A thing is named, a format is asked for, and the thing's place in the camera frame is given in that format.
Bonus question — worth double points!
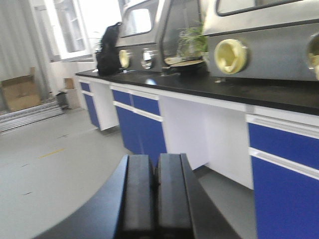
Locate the blue white base cabinets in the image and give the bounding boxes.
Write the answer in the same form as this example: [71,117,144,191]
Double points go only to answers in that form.
[79,76,319,239]

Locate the black bag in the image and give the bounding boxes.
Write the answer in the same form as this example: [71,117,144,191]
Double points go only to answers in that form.
[96,22,122,76]

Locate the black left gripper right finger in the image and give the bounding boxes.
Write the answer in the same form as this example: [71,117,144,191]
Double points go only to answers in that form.
[157,153,194,239]

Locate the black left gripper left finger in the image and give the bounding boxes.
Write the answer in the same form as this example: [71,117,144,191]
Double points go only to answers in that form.
[118,154,156,239]

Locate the green potted plant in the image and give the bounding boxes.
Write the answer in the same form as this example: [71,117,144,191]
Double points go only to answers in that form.
[177,22,208,61]

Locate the cardboard box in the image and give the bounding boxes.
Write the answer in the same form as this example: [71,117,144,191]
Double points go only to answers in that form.
[1,67,41,112]

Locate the black lab countertop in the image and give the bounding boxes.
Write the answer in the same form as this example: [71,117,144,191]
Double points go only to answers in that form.
[77,70,319,116]

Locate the steel glove box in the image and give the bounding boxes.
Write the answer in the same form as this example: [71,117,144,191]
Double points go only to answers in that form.
[117,0,201,72]
[203,0,319,81]

